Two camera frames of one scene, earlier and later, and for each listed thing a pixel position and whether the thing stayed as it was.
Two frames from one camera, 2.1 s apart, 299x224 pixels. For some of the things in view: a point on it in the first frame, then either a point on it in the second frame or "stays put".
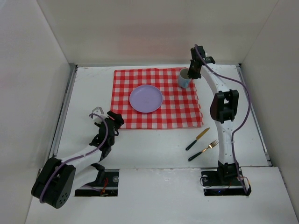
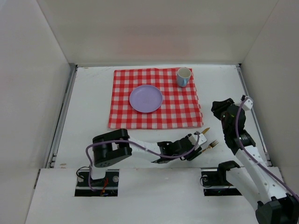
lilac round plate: x=145 y=98 stays put
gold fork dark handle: x=211 y=145 stays put
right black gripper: x=194 y=70 to x=223 y=106
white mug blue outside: x=184 y=80 stays put
